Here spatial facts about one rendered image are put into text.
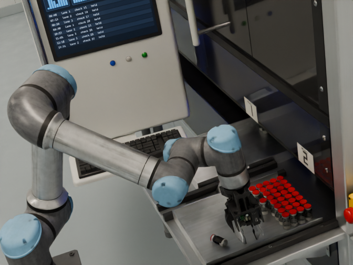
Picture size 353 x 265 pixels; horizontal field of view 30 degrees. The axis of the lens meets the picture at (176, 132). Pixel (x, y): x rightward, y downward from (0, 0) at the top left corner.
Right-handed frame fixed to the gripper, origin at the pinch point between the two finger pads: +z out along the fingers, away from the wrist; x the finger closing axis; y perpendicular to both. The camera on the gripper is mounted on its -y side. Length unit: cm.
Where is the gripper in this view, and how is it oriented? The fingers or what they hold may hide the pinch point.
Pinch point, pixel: (249, 235)
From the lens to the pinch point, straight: 180.6
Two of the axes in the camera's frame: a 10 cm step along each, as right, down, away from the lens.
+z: 2.6, 8.2, 5.1
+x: 9.3, -3.5, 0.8
